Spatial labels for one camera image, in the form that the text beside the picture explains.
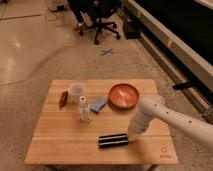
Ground black white striped eraser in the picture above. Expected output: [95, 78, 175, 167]
[98, 133, 129, 149]

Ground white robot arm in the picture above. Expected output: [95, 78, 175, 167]
[128, 96, 213, 153]

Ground seated person legs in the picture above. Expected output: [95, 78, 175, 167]
[67, 0, 93, 32]

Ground clear plastic bottle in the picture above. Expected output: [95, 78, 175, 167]
[79, 96, 91, 122]

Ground black office chair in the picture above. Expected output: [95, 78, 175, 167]
[79, 0, 121, 45]

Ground small brown block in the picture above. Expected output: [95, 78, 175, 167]
[59, 91, 68, 108]

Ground clear plastic cup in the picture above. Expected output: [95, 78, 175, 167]
[68, 83, 85, 104]

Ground wooden table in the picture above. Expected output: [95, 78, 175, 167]
[25, 80, 177, 165]

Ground orange round bowl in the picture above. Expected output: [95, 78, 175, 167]
[108, 83, 139, 109]

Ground black bag on floor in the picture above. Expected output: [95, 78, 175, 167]
[123, 22, 140, 39]

